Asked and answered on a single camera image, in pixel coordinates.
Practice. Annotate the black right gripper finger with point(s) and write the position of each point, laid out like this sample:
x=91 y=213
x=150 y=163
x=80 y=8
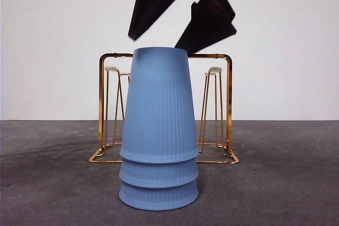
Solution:
x=153 y=1
x=209 y=22

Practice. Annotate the blue ribbed plastic cup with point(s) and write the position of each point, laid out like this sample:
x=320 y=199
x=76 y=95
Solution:
x=159 y=198
x=159 y=104
x=159 y=173

